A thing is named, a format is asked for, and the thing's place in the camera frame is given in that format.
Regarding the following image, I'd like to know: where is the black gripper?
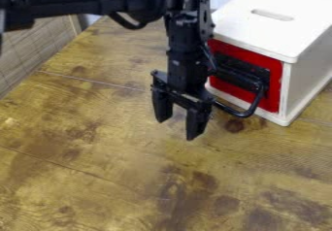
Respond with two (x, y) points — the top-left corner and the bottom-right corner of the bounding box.
(151, 69), (214, 141)

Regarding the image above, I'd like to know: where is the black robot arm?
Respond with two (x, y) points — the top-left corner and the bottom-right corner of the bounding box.
(0, 0), (215, 140)

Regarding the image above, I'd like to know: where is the red drawer front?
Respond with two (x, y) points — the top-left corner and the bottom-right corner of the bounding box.
(209, 40), (282, 113)

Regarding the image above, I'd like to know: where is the white wooden box cabinet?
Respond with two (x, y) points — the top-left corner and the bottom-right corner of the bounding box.
(209, 0), (332, 126)

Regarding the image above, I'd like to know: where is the black metal drawer handle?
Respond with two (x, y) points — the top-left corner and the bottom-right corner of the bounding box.
(206, 51), (270, 119)

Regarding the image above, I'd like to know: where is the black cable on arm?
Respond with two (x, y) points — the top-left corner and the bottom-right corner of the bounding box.
(106, 11), (150, 31)

